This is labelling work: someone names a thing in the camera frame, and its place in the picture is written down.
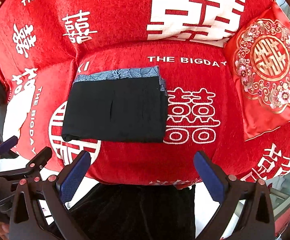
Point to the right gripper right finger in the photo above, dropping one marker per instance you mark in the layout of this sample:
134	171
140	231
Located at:
256	220

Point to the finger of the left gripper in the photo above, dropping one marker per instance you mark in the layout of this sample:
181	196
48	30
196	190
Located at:
40	160
7	145

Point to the red wedding bed blanket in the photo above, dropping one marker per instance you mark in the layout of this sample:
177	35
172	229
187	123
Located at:
45	44

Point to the operator left hand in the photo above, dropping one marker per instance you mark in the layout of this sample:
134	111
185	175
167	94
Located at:
4	230

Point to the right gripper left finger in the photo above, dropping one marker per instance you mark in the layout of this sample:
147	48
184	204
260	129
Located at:
56	191

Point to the black pants with blue trim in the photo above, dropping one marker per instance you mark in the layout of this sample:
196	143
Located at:
121	105

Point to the red embroidered pillow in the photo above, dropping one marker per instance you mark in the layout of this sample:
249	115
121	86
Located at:
258	56

